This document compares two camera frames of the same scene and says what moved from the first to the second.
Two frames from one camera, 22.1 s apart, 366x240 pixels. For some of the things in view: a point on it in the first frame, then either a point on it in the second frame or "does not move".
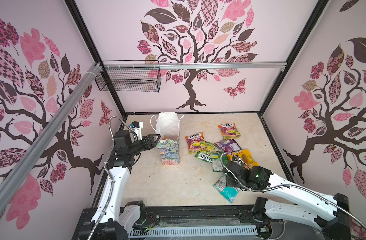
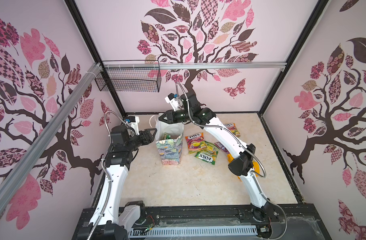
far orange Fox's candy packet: (229, 131) does not move
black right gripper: (228, 183) to (171, 115)
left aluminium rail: (0, 200) does not move
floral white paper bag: (167, 125) does not move
